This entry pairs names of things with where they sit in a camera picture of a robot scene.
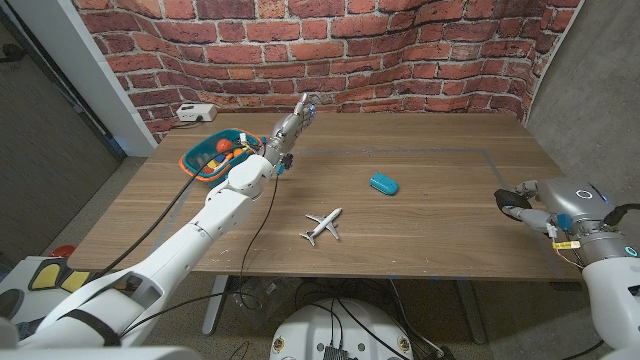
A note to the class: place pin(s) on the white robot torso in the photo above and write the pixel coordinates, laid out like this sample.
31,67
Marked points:
310,330

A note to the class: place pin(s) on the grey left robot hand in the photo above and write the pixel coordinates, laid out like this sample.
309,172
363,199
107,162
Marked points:
290,130

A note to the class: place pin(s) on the red brick print backdrop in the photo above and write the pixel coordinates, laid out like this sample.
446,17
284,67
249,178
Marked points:
325,50

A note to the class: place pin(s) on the white toy airplane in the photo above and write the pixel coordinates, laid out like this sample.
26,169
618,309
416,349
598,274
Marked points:
325,224

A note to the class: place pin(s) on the person in blue clothing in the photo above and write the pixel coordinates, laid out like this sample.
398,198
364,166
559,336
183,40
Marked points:
30,330

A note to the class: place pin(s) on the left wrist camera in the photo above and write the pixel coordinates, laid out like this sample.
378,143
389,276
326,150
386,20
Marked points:
285,164

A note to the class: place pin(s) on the turquoise case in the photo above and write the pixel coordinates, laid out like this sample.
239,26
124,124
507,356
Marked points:
384,184

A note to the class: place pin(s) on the white pedal box yellow pads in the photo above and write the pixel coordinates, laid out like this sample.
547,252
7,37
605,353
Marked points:
47,275

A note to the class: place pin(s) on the red floor object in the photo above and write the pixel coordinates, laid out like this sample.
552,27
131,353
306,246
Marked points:
63,251

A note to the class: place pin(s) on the teal tray with orange rim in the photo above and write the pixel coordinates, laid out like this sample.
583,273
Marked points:
197,157

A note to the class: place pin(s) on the grey table leg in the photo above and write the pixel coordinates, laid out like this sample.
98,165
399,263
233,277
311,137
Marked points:
214,305
472,315

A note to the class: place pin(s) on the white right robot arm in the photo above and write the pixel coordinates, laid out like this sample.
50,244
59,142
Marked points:
615,300

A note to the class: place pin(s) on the white power box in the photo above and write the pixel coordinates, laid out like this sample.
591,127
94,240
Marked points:
196,112

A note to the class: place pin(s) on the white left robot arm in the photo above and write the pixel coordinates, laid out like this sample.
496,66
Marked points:
220,215

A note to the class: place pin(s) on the black rubber air blower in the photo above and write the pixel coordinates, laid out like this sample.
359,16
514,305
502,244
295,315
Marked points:
507,199

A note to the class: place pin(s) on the red toy ball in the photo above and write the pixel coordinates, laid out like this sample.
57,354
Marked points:
224,145

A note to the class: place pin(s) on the clear plastic bag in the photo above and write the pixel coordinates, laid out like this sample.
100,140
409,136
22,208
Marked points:
265,300

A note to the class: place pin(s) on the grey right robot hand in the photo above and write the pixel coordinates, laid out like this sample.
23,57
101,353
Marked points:
575,205

